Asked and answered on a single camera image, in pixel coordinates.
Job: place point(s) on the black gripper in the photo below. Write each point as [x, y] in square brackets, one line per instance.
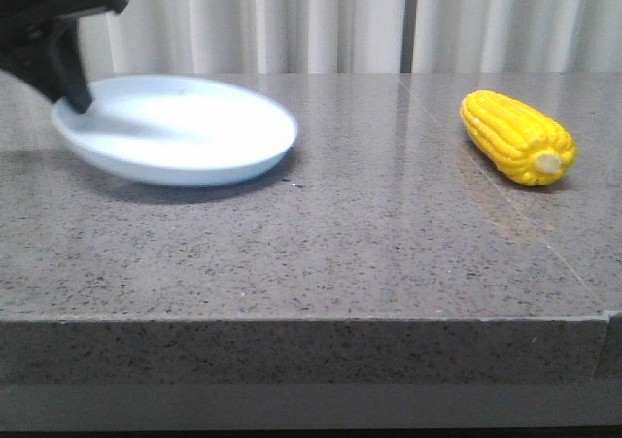
[39, 43]

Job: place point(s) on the light blue round plate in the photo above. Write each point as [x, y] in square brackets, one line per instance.
[177, 131]

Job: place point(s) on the yellow corn cob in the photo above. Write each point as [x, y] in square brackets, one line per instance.
[525, 144]

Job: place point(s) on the white pleated curtain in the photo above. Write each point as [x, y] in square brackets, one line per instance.
[354, 36]

